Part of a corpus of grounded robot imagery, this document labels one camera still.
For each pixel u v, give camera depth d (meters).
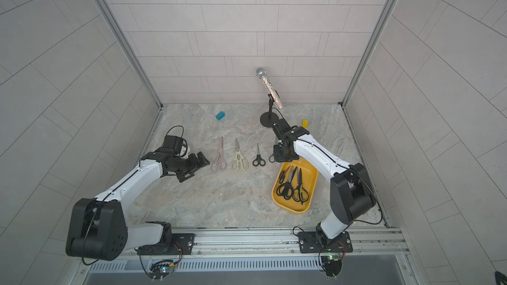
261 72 0.92
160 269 0.65
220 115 1.09
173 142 0.68
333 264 0.68
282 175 0.85
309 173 0.89
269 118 1.08
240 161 0.93
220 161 0.92
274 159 0.84
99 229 0.40
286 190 0.82
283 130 0.68
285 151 0.71
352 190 0.45
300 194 0.81
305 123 1.08
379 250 0.71
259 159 0.94
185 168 0.73
